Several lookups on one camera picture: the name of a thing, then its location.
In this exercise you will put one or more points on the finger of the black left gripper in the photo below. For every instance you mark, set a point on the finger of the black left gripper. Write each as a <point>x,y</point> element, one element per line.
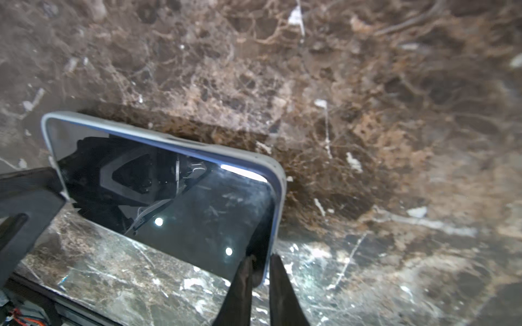
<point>30,200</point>

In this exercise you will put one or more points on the light blue phone case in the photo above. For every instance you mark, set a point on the light blue phone case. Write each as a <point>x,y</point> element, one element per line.
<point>163,140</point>

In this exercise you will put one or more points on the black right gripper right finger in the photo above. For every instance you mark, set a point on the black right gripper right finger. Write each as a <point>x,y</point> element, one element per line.
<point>284,305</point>

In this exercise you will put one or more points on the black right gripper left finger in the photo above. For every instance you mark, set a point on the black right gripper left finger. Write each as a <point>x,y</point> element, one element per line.
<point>236,308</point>

